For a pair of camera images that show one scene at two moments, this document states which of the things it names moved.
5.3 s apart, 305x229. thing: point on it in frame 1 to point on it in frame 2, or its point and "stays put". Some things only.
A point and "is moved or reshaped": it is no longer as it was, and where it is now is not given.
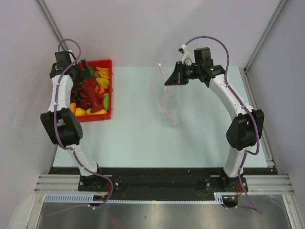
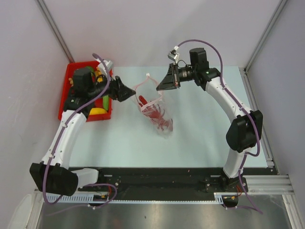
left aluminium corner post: x=47 y=15 stays put
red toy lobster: x=90 y=96 is moved or reshaped
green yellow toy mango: x=92 y=70 stays put
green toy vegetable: x=105 y=100 stays put
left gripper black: x=86 y=74 to x=118 y=91
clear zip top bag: x=166 y=98 to x=148 y=97
